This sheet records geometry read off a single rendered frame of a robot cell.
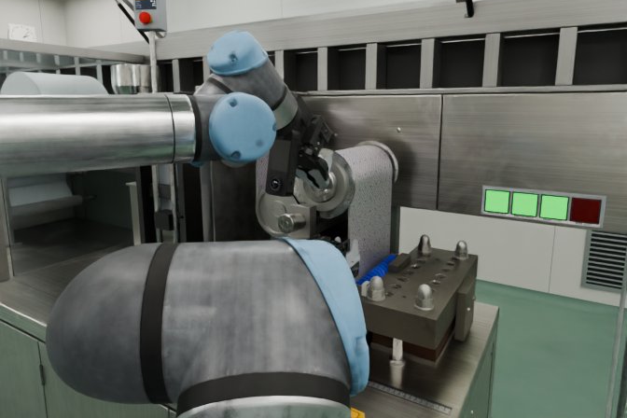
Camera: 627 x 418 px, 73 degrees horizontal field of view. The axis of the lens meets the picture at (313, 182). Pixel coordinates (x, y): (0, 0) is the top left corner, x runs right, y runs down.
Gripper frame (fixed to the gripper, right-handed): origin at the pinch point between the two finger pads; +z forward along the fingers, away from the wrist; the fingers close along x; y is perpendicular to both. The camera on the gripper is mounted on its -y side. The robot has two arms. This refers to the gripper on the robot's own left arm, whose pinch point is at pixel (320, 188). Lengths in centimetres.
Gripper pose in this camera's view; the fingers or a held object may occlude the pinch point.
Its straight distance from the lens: 84.9
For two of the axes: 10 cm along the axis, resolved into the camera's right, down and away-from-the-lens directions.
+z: 4.0, 5.2, 7.6
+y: 3.3, -8.5, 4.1
